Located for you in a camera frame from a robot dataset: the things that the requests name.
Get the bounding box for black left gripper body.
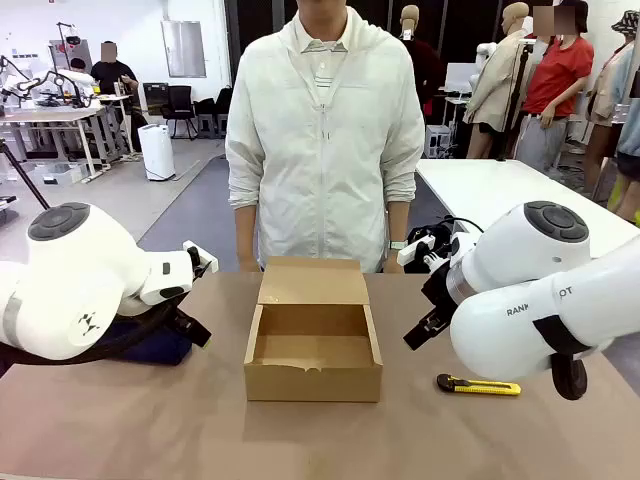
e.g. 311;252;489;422
168;299;200;334

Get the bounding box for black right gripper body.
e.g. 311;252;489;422
421;266;457;321

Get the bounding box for navy blue fabric bag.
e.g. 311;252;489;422
94;312;195;367

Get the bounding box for person's left forearm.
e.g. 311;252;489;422
384;199;412;251

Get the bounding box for person's right forearm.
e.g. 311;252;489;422
233;203;261;261

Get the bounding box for open brown cardboard box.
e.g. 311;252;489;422
243;256;385;404

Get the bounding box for yellow black utility knife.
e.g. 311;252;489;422
436;373;522;398

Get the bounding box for white table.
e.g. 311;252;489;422
414;158;626;261

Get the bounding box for white storage cube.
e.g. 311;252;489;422
424;124;454;160

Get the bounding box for white air purifier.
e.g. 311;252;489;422
137;124;177;182

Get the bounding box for person in white jacket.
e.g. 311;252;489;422
224;0;426;275

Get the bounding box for black office chair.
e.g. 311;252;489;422
163;84;198;141
195;85;234;140

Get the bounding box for black tripod leg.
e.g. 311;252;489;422
0;139;52;211

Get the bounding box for mannequin in beige coat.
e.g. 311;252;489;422
462;1;532;160

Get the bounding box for mannequin in dark red top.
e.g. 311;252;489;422
398;4;447;121

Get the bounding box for grey background work desk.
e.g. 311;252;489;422
0;94;135;184

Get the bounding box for figure in red t-shirt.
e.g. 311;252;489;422
517;0;597;174

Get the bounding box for person in black t-shirt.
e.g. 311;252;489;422
91;42;140;104

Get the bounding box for mannequin with bucket hat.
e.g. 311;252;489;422
583;9;640;221

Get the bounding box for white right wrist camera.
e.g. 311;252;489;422
396;238;434;269

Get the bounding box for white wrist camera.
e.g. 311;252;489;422
396;238;434;269
182;239;220;275

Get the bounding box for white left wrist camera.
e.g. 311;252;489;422
182;239;220;275

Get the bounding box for black right arm cable strap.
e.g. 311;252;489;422
532;314;614;401

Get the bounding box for grey metal wall panel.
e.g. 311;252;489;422
160;19;208;79

